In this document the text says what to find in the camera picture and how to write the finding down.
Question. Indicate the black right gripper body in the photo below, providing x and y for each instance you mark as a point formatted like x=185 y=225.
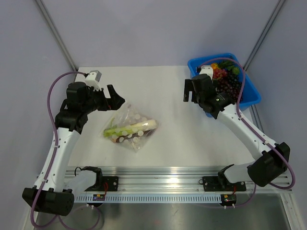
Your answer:
x=196 y=96

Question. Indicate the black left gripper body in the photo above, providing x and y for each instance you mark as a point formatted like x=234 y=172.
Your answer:
x=99 y=100

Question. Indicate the clear dotted zip top bag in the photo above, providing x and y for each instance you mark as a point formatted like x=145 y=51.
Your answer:
x=127 y=114

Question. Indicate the green white celery stalk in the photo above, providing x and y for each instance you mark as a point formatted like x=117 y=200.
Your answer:
x=131 y=129

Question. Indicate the orange purple papaya slice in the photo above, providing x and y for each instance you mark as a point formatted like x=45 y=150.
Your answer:
x=132 y=137

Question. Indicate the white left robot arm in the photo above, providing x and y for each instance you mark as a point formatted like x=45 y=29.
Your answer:
x=50 y=193

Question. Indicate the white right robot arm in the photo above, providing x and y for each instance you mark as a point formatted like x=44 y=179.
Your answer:
x=270 y=158

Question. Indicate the orange yellow fruit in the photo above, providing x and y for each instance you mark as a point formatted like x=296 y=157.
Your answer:
x=214 y=66

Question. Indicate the dark purple grape bunch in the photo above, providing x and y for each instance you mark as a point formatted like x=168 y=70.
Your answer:
x=227 y=81

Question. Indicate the dark green herb sprig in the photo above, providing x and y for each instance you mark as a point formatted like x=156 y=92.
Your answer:
x=230 y=66

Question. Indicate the left controller board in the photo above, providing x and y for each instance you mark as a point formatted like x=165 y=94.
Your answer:
x=99 y=197

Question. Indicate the controller board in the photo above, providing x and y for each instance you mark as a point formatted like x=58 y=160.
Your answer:
x=228 y=200
x=99 y=197

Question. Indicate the right controller board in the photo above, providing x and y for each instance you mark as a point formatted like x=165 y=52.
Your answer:
x=228 y=200

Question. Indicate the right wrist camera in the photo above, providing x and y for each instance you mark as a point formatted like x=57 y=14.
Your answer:
x=208 y=70

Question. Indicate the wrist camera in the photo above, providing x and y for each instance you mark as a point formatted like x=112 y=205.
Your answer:
x=208 y=70
x=93 y=79

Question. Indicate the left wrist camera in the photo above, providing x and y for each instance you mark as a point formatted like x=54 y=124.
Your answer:
x=93 y=79

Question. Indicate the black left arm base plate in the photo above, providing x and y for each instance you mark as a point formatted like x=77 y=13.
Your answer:
x=110 y=183

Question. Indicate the aluminium rail frame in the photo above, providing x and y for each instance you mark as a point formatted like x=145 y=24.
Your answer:
x=160 y=180

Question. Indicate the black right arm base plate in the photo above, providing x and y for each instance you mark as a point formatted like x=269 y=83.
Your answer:
x=211 y=184

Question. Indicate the white slotted cable duct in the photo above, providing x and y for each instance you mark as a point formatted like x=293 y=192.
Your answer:
x=152 y=198

